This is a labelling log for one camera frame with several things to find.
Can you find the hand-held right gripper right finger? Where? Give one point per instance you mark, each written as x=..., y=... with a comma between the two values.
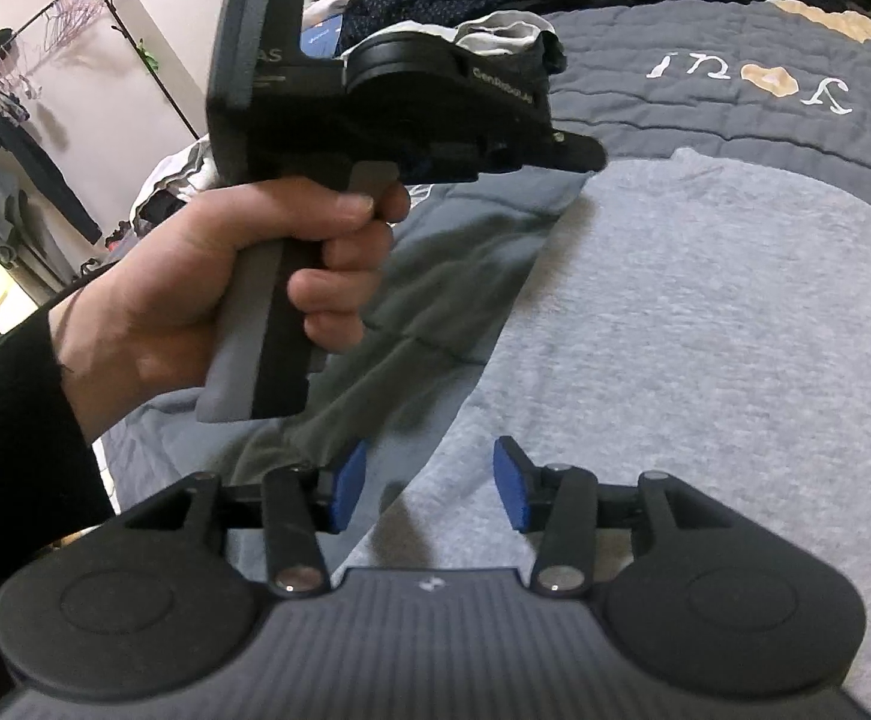
x=510, y=484

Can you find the person's left forearm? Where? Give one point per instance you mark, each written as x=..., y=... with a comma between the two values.
x=8, y=465

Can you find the person's left hand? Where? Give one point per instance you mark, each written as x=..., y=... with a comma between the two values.
x=150, y=300

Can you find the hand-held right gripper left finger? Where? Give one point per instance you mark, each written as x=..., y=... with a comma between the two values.
x=349, y=487

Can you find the white wardrobe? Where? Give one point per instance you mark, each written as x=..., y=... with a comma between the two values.
x=180, y=30

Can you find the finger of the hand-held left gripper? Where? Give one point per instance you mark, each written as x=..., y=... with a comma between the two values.
x=570, y=154

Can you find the green hanging toy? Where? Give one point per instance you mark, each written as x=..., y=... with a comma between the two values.
x=150, y=60

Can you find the grey patterned quilt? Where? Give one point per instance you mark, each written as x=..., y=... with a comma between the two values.
x=705, y=37

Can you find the grey t-shirt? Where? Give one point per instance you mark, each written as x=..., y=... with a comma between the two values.
x=705, y=315

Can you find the hanging dark garments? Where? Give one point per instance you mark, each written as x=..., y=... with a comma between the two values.
x=38, y=157

